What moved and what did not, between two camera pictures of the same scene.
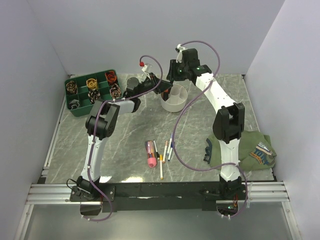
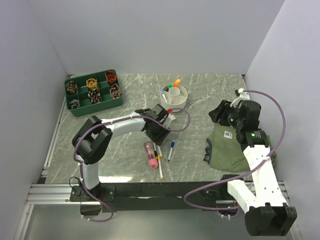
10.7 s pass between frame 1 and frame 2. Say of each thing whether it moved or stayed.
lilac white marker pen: moved
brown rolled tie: stayed
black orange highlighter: moved
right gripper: moved
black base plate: stayed
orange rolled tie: stayed
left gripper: moved
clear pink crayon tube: stayed
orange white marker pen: moved
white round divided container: stayed
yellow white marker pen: stayed
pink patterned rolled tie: stayed
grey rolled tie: stayed
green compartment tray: stayed
